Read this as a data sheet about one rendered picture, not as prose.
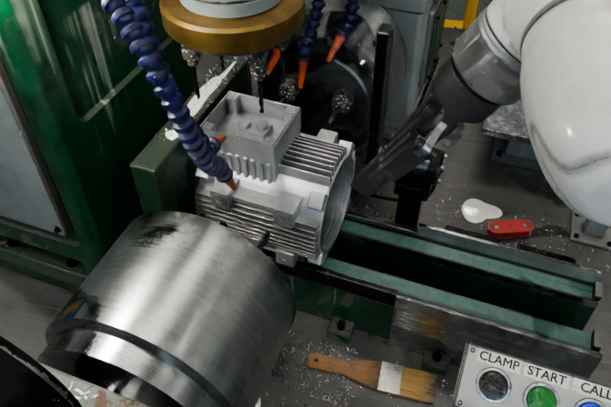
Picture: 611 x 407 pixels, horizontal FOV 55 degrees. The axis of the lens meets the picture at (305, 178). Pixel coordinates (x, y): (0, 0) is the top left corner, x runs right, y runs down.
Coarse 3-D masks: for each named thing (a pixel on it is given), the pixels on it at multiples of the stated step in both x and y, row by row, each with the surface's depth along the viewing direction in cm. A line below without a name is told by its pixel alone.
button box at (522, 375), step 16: (464, 352) 68; (480, 352) 64; (496, 352) 64; (464, 368) 64; (480, 368) 64; (496, 368) 64; (512, 368) 63; (528, 368) 63; (544, 368) 63; (464, 384) 64; (512, 384) 63; (528, 384) 63; (544, 384) 62; (560, 384) 62; (576, 384) 62; (592, 384) 61; (464, 400) 64; (480, 400) 63; (496, 400) 63; (512, 400) 63; (560, 400) 62; (576, 400) 61; (592, 400) 61; (608, 400) 61
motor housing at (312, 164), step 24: (312, 144) 86; (336, 144) 87; (288, 168) 84; (312, 168) 83; (336, 168) 85; (240, 192) 85; (264, 192) 85; (288, 192) 84; (336, 192) 98; (216, 216) 88; (240, 216) 86; (264, 216) 85; (312, 216) 83; (336, 216) 98; (288, 240) 85; (312, 240) 84
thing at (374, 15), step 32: (320, 32) 99; (352, 32) 100; (288, 64) 102; (320, 64) 100; (352, 64) 98; (288, 96) 103; (320, 96) 105; (352, 96) 102; (320, 128) 110; (352, 128) 107
